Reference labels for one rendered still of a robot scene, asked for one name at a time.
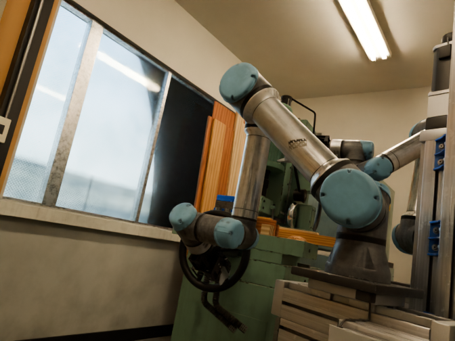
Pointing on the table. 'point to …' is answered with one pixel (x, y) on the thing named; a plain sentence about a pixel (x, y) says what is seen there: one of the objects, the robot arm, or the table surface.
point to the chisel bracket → (265, 206)
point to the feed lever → (298, 189)
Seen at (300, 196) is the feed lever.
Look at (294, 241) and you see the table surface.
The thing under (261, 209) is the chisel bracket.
